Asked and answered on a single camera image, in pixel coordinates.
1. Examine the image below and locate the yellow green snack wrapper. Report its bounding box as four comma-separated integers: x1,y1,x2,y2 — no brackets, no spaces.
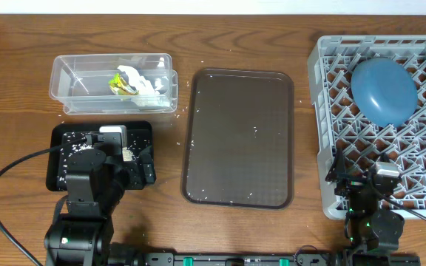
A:
109,73,138,95

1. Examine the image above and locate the dark blue plate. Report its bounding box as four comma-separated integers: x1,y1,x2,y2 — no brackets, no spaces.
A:
351,58,418,127

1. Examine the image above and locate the white tissue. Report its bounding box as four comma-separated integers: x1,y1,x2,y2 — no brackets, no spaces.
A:
118,65,160,95

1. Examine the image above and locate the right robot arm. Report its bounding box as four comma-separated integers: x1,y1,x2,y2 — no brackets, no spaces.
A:
325,149,405,265

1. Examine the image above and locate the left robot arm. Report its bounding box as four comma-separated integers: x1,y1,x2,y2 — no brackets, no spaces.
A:
44,132,156,265

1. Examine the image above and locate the grey dishwasher rack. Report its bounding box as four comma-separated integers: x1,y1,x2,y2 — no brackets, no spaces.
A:
308,35,426,219

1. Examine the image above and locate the white rice pile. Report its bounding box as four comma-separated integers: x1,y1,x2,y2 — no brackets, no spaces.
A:
122,147,133,162

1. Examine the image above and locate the black plastic tray bin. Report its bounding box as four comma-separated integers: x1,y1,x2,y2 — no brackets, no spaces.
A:
46,121,153,191

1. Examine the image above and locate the clear plastic bin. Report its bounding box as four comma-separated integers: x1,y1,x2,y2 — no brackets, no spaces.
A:
50,53,178,115

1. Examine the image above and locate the brown serving tray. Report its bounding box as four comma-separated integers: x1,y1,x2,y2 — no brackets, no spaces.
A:
180,68,294,210

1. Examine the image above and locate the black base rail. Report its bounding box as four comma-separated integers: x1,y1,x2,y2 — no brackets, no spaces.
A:
109,252,422,266

